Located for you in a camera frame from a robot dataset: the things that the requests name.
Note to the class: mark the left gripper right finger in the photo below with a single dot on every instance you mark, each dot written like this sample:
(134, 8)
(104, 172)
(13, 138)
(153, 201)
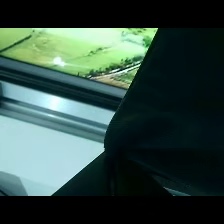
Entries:
(133, 181)

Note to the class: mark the silver frame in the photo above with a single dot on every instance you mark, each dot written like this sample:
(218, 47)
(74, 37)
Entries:
(53, 106)

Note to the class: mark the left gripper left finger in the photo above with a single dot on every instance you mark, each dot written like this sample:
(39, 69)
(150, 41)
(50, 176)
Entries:
(91, 180)

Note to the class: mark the black garment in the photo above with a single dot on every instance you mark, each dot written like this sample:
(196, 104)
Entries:
(180, 100)

